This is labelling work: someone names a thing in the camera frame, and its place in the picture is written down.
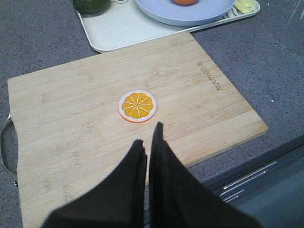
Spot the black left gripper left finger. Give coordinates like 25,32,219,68
42,140,147,228

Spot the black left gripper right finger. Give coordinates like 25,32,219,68
149,123,261,228

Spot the light blue plate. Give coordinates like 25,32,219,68
135,0,235,27

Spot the orange fruit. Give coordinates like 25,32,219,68
172,0,197,6

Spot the cream rectangular tray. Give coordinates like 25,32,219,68
78,0,260,53

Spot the yellow item on tray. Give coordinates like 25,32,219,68
234,0,253,14

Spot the wooden cutting board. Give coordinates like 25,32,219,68
8,32,268,228

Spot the orange slice coaster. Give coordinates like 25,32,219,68
118,90,157,123

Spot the green lime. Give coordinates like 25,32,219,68
73,0,110,14

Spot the metal drawer handle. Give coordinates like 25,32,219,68
217,160,278,203

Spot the metal cutting board handle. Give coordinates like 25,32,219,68
0,113,18,188

